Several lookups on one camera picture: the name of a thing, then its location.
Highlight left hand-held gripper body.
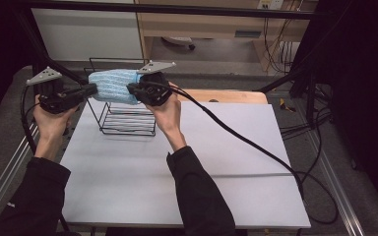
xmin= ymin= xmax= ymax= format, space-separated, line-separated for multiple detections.
xmin=25 ymin=66 xmax=90 ymax=115

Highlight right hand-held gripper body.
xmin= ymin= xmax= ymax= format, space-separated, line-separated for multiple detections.
xmin=136 ymin=60 xmax=177 ymax=107

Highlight blue striped cloth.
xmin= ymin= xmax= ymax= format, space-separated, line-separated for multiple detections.
xmin=88 ymin=68 xmax=143 ymax=106

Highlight black wire rack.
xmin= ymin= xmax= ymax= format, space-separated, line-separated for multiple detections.
xmin=83 ymin=57 xmax=159 ymax=137

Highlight person's left hand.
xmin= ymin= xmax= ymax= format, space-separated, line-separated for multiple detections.
xmin=32 ymin=93 xmax=80 ymax=146

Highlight person's right hand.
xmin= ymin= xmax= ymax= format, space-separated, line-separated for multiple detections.
xmin=144 ymin=82 xmax=185 ymax=141

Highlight white cabinet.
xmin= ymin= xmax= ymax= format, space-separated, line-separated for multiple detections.
xmin=31 ymin=8 xmax=144 ymax=62

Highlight office chair base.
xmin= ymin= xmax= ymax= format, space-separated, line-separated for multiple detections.
xmin=160 ymin=35 xmax=197 ymax=51

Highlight light wooden desk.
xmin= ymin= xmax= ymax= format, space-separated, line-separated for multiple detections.
xmin=134 ymin=0 xmax=319 ymax=72

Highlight white table mat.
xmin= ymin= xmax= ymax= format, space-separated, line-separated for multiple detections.
xmin=59 ymin=97 xmax=312 ymax=229

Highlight yellow black floor tape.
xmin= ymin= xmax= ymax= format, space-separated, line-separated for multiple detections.
xmin=279 ymin=97 xmax=296 ymax=113

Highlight black curtain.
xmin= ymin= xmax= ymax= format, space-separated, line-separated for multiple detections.
xmin=294 ymin=0 xmax=378 ymax=214

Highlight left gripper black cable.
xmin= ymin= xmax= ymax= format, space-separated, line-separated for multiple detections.
xmin=20 ymin=86 xmax=71 ymax=232

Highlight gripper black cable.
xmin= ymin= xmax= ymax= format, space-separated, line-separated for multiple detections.
xmin=20 ymin=86 xmax=71 ymax=232
xmin=141 ymin=81 xmax=340 ymax=225

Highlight black metal frame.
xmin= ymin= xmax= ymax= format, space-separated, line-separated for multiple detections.
xmin=11 ymin=0 xmax=333 ymax=124

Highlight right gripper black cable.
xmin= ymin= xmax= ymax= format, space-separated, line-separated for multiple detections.
xmin=141 ymin=81 xmax=340 ymax=225

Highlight aluminium floor rail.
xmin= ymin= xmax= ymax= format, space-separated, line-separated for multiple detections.
xmin=308 ymin=131 xmax=366 ymax=236
xmin=0 ymin=121 xmax=40 ymax=224

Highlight hanging cable bundle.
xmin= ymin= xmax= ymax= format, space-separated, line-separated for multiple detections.
xmin=264 ymin=16 xmax=301 ymax=74

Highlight white wall outlet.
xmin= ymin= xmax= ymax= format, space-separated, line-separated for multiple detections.
xmin=257 ymin=0 xmax=284 ymax=10

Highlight black floor cables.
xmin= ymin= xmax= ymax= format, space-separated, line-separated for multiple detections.
xmin=280 ymin=82 xmax=335 ymax=141

